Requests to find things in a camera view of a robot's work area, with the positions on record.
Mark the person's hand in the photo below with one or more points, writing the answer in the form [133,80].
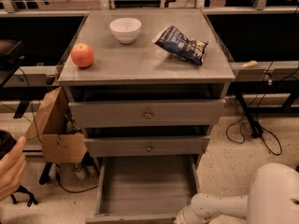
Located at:
[12,168]

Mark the grey bottom drawer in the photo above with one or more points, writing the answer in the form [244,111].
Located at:
[144,189]

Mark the grey drawer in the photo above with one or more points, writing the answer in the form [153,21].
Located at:
[146,113]
[146,146]
[144,189]

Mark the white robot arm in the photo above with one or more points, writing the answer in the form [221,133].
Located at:
[273,199]

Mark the grey top drawer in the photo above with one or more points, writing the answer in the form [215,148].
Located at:
[146,113]

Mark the grey middle drawer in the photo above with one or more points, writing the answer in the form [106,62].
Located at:
[146,146]

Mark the grey wooden drawer cabinet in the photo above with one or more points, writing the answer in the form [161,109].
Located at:
[142,71]

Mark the black tripod stand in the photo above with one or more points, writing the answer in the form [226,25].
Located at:
[28,196]

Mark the brown cardboard box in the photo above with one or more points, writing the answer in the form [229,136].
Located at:
[49,127]

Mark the white can on floor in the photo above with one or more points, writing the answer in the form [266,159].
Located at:
[80,171]

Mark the black device on left desk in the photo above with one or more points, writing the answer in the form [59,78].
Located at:
[10,53]

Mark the orange apple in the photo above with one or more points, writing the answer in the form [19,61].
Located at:
[82,55]

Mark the white ceramic bowl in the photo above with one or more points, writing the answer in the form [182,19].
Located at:
[126,30]

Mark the blue chip bag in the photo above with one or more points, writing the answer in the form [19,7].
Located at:
[175,42]

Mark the black desk leg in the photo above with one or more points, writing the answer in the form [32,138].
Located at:
[254,124]

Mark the yellow foam scrap on rail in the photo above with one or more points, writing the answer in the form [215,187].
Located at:
[249,64]

